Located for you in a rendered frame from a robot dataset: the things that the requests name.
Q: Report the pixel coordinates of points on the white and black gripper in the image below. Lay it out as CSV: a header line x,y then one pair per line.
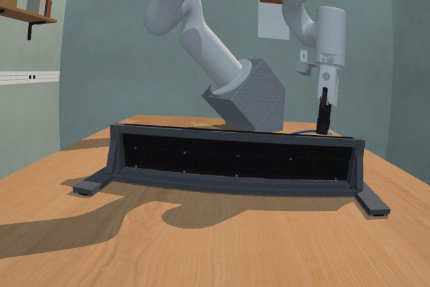
x,y
331,84

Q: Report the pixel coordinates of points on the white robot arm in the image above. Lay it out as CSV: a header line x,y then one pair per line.
x,y
326,35

